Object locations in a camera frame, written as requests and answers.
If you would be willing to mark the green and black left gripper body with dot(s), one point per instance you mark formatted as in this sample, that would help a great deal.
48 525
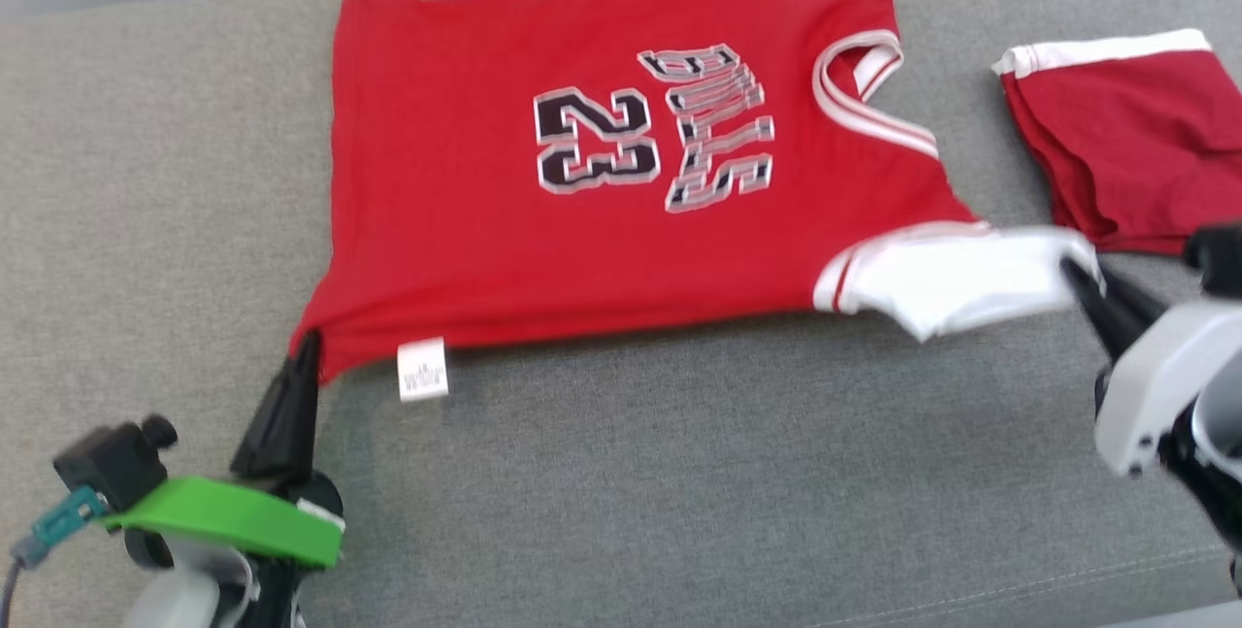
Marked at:
233 512

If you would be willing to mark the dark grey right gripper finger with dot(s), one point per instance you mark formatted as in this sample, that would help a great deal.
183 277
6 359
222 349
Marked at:
1135 303
1096 308

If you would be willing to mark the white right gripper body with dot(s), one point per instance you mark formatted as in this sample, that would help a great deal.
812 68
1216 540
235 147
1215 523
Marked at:
1155 376

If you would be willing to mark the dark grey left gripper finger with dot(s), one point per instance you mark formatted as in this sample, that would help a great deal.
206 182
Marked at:
267 434
309 424

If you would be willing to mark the red shorts with white waistband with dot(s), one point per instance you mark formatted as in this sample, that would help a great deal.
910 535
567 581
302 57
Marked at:
1135 143

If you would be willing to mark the red and white basketball jersey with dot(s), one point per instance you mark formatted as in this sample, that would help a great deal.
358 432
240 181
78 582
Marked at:
466 220

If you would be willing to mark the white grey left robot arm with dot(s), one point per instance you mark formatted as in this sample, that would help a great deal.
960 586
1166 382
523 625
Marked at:
184 599

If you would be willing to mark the grey fabric sofa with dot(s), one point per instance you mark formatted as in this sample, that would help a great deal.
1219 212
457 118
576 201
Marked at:
679 473

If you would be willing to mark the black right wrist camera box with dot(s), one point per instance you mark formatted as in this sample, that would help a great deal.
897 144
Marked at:
1218 259

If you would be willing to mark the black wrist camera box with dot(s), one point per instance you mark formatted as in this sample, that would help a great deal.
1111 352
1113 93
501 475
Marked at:
1218 259
112 463

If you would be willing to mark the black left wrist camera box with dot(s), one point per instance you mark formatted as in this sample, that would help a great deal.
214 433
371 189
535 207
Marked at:
112 463

